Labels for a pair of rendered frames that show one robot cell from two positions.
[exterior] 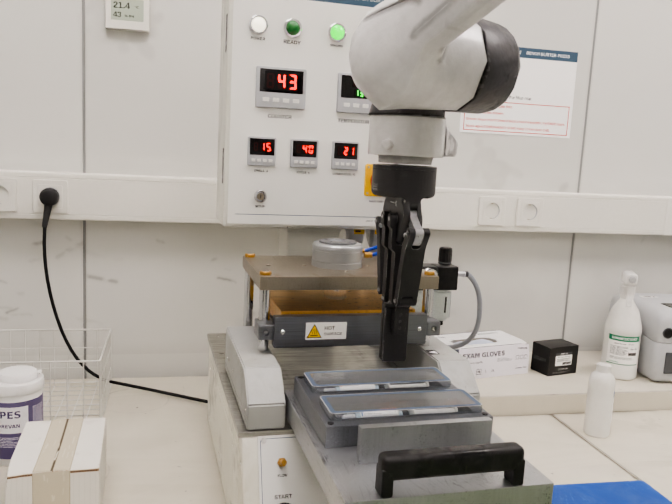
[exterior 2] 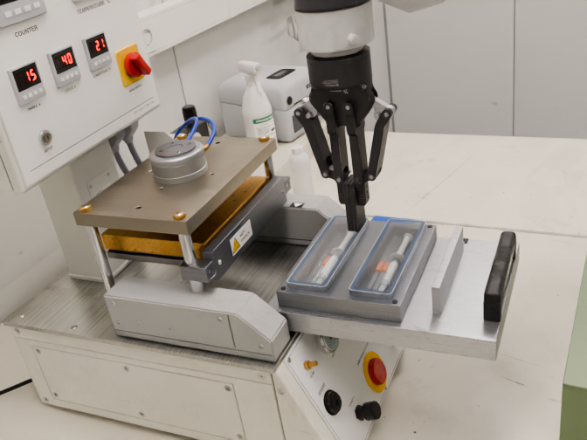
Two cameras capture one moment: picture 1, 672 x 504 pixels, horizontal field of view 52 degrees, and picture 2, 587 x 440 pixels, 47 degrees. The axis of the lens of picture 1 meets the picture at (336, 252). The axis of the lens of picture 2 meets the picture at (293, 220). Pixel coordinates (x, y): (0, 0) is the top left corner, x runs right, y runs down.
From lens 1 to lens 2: 67 cm
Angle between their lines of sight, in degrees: 48
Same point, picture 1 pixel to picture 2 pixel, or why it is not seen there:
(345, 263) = (203, 166)
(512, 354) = not seen: hidden behind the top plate
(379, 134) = (337, 30)
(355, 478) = (461, 324)
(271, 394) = (272, 319)
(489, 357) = not seen: hidden behind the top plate
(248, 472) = (296, 393)
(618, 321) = (257, 106)
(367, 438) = (441, 292)
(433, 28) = not seen: outside the picture
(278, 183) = (54, 113)
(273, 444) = (294, 357)
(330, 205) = (103, 113)
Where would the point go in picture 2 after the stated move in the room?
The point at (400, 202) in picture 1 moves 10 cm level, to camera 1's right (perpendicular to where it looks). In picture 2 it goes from (357, 88) to (401, 64)
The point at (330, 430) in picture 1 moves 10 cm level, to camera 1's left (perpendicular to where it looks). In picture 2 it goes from (401, 306) to (354, 354)
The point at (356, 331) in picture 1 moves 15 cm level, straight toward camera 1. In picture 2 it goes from (255, 223) to (337, 247)
